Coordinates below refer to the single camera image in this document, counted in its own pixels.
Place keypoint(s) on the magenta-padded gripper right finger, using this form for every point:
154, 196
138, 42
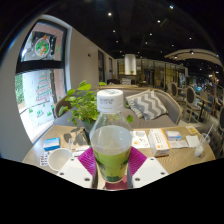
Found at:
148, 168

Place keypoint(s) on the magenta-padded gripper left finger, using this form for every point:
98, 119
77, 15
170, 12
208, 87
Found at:
75, 168

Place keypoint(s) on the clear bottle with green label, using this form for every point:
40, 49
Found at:
111, 146

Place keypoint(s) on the clear drinking glass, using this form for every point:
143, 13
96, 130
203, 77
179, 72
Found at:
70, 144

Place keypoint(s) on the white and orange box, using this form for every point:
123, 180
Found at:
159, 142

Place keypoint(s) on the printed white leaflet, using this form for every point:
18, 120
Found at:
140, 139

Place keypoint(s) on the pill blister pack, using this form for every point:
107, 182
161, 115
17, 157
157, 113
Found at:
44, 159

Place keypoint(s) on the flat blue white box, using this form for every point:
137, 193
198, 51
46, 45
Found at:
52, 144

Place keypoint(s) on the small white blue box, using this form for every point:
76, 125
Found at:
173, 135

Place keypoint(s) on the grey curved sofa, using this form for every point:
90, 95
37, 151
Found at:
156, 120

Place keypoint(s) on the white paper napkin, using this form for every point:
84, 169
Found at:
192, 141

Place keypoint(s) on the clear plastic cup with straw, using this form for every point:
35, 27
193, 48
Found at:
200, 148

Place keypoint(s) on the yellow card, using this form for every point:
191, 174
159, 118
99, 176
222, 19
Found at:
191, 129

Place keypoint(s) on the green potted plant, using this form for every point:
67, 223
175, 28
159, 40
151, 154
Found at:
82, 106

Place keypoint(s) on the grey white chevron cushion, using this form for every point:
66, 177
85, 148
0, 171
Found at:
148, 105

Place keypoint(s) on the group of dining chairs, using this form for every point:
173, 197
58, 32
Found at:
191, 98

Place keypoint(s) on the white cylindrical pillar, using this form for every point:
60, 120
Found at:
130, 64

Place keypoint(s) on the group of ceiling lights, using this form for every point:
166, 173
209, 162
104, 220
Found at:
109, 14

